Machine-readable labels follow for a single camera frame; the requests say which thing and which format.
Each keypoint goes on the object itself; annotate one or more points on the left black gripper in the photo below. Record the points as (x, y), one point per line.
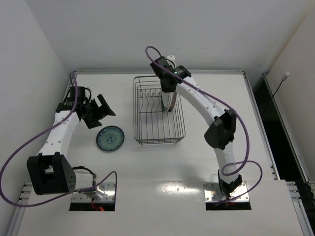
(97, 112)

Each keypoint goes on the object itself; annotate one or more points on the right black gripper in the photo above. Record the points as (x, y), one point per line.
(166, 86)

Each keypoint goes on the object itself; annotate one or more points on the green red rimmed plate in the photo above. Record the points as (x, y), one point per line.
(166, 98)
(173, 102)

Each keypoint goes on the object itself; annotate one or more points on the teal patterned small plate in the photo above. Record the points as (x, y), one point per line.
(110, 138)

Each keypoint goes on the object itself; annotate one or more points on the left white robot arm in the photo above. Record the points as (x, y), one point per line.
(49, 170)

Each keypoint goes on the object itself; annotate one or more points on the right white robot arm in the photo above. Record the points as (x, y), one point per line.
(221, 122)

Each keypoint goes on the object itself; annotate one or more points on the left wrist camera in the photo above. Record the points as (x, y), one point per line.
(74, 100)

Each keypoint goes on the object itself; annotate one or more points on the metal wire dish rack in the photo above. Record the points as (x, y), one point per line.
(150, 124)

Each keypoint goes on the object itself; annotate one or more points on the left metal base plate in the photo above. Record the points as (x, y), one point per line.
(104, 193)

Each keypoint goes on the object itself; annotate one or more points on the metal base plate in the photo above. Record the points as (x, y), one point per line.
(104, 193)
(213, 193)

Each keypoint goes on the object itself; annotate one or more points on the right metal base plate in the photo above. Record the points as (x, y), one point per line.
(213, 193)

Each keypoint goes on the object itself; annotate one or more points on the aluminium table frame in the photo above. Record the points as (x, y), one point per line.
(160, 187)

